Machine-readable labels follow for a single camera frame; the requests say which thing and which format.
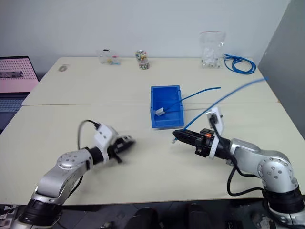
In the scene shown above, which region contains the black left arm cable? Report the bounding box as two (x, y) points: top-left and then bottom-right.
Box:
(77, 119), (101, 150)

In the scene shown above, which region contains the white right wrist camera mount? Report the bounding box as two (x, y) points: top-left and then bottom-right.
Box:
(205, 106), (226, 160)

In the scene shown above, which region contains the blue plastic bin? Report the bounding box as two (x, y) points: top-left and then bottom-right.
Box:
(150, 84), (185, 131)

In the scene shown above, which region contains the blue network cable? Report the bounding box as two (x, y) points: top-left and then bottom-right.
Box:
(171, 76), (270, 144)
(222, 53), (257, 75)
(163, 86), (222, 113)

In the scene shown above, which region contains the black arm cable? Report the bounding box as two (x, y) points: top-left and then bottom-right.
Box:
(209, 116), (265, 197)
(77, 119), (101, 150)

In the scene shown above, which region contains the jar of colourful beads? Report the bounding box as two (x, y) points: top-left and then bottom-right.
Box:
(135, 49), (151, 71)

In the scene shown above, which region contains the laptop with pink screen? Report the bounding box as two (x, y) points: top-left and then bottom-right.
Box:
(0, 55), (40, 131)

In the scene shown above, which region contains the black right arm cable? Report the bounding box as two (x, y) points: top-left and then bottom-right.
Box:
(209, 116), (265, 197)

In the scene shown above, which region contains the coiled blue network cable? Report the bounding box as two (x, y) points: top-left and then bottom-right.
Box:
(222, 53), (257, 75)

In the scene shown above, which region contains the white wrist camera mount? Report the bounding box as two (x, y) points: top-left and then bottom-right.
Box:
(205, 106), (226, 160)
(92, 123), (120, 164)

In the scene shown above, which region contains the clear plastic box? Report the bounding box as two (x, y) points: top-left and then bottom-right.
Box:
(96, 48), (122, 66)

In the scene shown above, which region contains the clear bag of white couplers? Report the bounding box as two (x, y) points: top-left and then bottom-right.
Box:
(199, 31), (226, 70)

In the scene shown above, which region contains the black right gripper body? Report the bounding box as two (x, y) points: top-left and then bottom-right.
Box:
(194, 128), (216, 158)

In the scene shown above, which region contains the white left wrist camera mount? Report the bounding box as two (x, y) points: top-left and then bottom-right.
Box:
(92, 123), (120, 164)

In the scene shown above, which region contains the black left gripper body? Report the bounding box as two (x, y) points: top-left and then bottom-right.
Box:
(107, 136), (131, 160)

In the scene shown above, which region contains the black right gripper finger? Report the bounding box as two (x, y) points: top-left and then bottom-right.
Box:
(175, 130), (203, 139)
(172, 131), (201, 147)

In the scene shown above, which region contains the grey partition panel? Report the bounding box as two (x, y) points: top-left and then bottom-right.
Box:
(258, 0), (305, 142)

